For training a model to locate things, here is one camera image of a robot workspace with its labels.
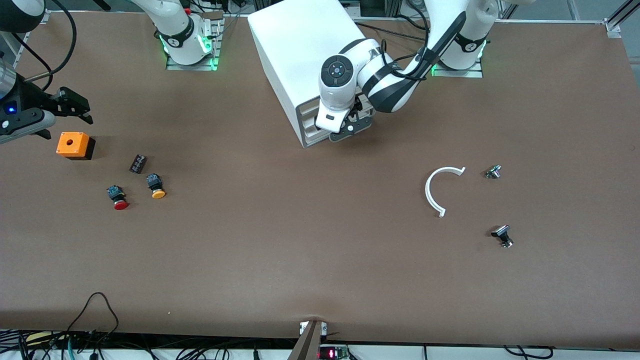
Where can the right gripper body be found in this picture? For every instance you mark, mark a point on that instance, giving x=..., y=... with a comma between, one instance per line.
x=31, y=96

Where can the black square push button switch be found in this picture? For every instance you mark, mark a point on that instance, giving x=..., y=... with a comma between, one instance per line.
x=502, y=235

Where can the yellow mushroom push button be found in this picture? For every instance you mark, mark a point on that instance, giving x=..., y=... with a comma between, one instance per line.
x=156, y=187

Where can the small chrome metal fitting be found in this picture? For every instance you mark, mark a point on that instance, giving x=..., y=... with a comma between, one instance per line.
x=493, y=172

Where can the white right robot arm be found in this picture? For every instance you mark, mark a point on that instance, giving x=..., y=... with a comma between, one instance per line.
x=182, y=30

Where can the white drawer cabinet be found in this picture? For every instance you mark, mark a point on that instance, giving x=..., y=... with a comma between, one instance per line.
x=300, y=50

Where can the white semicircular bracket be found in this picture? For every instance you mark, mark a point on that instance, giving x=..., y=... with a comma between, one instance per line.
x=428, y=195

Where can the red mushroom push button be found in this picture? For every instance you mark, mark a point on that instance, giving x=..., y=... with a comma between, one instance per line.
x=119, y=199

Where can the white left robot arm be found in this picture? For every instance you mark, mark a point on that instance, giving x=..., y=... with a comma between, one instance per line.
x=390, y=85

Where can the white post bracket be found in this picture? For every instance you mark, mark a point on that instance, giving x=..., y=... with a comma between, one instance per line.
x=325, y=327

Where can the brown wooden post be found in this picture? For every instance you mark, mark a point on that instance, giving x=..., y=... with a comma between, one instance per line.
x=305, y=345

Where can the aluminium frame rail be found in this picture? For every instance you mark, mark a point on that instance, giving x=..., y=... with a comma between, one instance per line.
x=614, y=27
x=30, y=42

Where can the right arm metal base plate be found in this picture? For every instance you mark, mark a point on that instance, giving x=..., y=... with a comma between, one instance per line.
x=190, y=67

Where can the orange and black button enclosure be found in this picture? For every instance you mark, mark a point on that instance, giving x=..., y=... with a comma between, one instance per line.
x=72, y=144

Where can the device with red display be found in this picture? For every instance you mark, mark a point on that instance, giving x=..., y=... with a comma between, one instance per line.
x=331, y=354

